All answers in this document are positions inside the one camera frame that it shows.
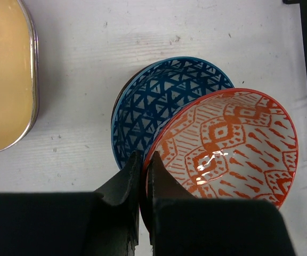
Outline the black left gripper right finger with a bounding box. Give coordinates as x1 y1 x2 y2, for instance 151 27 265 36
146 153 295 255

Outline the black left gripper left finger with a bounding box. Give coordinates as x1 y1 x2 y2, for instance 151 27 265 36
0 151 142 255

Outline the orange blue patterned bowl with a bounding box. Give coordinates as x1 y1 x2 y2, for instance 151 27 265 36
140 88 298 228

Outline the blue lattice red-white bowl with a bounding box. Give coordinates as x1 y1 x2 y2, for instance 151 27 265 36
111 57 234 169

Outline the yellow panda plate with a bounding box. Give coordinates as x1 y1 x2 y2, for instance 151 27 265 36
0 1 39 151

